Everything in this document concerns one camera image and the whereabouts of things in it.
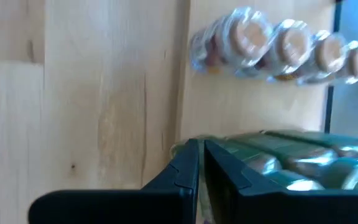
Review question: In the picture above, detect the black metal wood shelf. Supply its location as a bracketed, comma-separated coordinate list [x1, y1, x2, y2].
[178, 0, 344, 141]

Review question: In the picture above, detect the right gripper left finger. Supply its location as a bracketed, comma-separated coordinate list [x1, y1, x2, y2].
[28, 138, 200, 224]

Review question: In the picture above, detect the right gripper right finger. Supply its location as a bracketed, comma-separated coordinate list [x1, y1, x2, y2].
[203, 139, 358, 224]

